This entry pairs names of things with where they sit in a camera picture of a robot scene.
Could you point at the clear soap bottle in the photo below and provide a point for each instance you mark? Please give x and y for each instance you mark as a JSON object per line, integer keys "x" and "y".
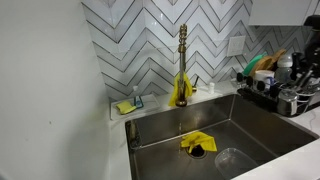
{"x": 138, "y": 100}

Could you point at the white mug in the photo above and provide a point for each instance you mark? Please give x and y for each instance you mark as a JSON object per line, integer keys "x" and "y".
{"x": 263, "y": 77}

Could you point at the yellow sponge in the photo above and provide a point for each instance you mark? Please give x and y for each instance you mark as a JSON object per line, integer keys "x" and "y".
{"x": 125, "y": 107}

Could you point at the clear baby bottle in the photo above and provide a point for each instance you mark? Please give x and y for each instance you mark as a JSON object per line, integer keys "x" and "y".
{"x": 284, "y": 71}

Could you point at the stainless steel sink basin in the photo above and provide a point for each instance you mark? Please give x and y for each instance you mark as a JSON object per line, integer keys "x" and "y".
{"x": 253, "y": 126}

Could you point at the yellow cloth draped over faucet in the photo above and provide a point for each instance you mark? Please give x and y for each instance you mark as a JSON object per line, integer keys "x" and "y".
{"x": 188, "y": 88}

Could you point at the silver spoon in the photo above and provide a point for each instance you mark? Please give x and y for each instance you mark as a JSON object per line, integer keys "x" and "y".
{"x": 304, "y": 79}

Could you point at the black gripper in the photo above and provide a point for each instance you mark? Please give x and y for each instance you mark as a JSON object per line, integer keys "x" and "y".
{"x": 313, "y": 53}

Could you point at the small white bottle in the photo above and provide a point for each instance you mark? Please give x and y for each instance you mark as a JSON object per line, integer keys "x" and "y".
{"x": 211, "y": 88}

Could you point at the crumpled yellow cloth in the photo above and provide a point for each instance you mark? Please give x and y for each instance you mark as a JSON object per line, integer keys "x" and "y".
{"x": 200, "y": 140}

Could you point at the clear sink corner caddy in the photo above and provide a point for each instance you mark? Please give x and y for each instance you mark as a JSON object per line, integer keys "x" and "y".
{"x": 133, "y": 133}

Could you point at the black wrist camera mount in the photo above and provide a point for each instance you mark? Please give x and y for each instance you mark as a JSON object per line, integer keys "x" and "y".
{"x": 313, "y": 20}

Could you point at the white sponge tray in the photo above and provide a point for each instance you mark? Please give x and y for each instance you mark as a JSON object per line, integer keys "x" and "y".
{"x": 150, "y": 105}

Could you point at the steel cutlery cup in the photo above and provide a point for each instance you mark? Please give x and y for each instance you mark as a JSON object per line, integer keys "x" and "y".
{"x": 287, "y": 103}

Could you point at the green plate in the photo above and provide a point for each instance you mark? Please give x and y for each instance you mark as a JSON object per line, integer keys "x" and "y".
{"x": 251, "y": 65}

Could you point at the white wall outlet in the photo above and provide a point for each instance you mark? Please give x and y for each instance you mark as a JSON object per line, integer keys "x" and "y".
{"x": 236, "y": 46}

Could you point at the clear glass in sink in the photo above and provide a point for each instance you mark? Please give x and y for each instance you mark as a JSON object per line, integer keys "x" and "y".
{"x": 235, "y": 163}

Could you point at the brass spring kitchen faucet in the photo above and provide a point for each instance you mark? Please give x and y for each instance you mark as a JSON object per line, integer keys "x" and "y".
{"x": 182, "y": 60}

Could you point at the round wooden plate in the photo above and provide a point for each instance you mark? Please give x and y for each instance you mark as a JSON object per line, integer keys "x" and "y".
{"x": 261, "y": 65}
{"x": 276, "y": 56}

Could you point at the white upper cabinet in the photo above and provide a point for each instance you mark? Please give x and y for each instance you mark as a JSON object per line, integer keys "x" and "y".
{"x": 276, "y": 11}

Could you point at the steel dish rack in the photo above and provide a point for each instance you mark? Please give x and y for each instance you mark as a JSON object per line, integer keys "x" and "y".
{"x": 266, "y": 100}

